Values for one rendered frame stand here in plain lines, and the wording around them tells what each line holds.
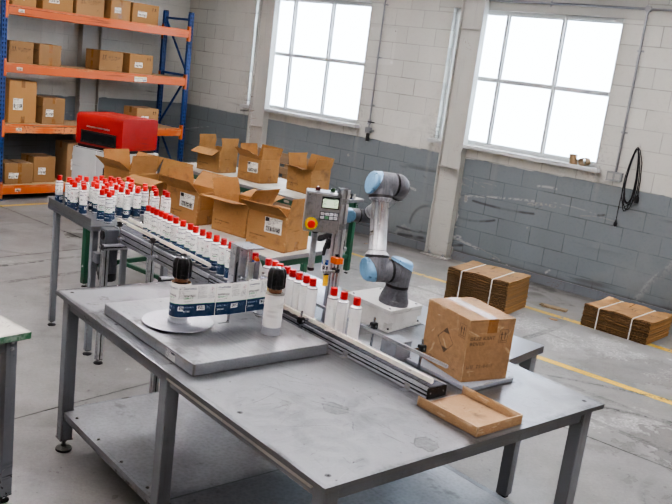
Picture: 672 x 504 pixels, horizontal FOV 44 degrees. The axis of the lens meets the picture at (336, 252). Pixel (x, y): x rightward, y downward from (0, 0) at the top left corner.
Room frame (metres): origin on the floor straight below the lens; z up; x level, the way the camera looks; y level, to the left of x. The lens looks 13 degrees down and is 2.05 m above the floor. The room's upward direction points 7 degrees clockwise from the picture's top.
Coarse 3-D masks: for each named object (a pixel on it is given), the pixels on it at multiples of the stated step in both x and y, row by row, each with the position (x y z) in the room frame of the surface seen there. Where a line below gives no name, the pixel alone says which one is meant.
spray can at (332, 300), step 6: (336, 288) 3.55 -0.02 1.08; (330, 294) 3.55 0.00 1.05; (336, 294) 3.55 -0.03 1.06; (330, 300) 3.54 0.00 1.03; (336, 300) 3.54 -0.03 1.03; (330, 306) 3.54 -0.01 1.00; (336, 306) 3.55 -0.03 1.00; (330, 312) 3.54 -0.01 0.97; (330, 318) 3.54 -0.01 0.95; (330, 324) 3.54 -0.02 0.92; (324, 330) 3.55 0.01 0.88
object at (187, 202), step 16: (176, 176) 6.16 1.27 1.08; (192, 176) 6.30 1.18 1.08; (208, 176) 6.30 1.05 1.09; (224, 176) 6.23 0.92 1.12; (176, 192) 6.04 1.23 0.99; (192, 192) 5.94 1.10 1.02; (208, 192) 6.21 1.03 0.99; (176, 208) 6.03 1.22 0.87; (192, 208) 5.93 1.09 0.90; (208, 208) 5.96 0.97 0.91; (208, 224) 6.00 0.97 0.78
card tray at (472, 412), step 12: (420, 396) 2.94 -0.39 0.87; (456, 396) 3.08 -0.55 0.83; (468, 396) 3.09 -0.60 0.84; (480, 396) 3.05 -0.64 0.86; (432, 408) 2.89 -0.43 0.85; (444, 408) 2.94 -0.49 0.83; (456, 408) 2.96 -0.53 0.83; (468, 408) 2.97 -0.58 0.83; (480, 408) 2.99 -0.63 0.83; (492, 408) 3.00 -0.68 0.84; (504, 408) 2.96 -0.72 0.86; (456, 420) 2.80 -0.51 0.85; (468, 420) 2.86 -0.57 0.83; (480, 420) 2.87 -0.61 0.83; (492, 420) 2.89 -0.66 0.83; (504, 420) 2.82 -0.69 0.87; (516, 420) 2.87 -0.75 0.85; (468, 432) 2.75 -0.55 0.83; (480, 432) 2.74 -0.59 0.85; (492, 432) 2.78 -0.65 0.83
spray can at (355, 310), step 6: (354, 300) 3.44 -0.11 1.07; (360, 300) 3.44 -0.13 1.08; (354, 306) 3.43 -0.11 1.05; (360, 306) 3.44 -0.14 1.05; (354, 312) 3.42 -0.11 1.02; (360, 312) 3.43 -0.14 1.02; (354, 318) 3.42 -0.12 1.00; (360, 318) 3.44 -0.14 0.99; (348, 324) 3.44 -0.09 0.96; (354, 324) 3.42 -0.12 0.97; (348, 330) 3.43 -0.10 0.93; (354, 330) 3.42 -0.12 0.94; (354, 336) 3.42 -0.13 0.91; (348, 342) 3.43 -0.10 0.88
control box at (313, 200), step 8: (312, 192) 3.76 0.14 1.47; (320, 192) 3.76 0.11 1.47; (328, 192) 3.78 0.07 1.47; (336, 192) 3.81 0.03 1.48; (312, 200) 3.75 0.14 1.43; (320, 200) 3.76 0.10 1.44; (304, 208) 3.82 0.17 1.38; (312, 208) 3.75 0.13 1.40; (320, 208) 3.76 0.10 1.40; (304, 216) 3.76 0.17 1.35; (312, 216) 3.75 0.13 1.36; (304, 224) 3.76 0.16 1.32; (320, 224) 3.76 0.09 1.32; (328, 224) 3.76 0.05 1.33; (336, 224) 3.77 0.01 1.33; (328, 232) 3.77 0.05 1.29; (336, 232) 3.77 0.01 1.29
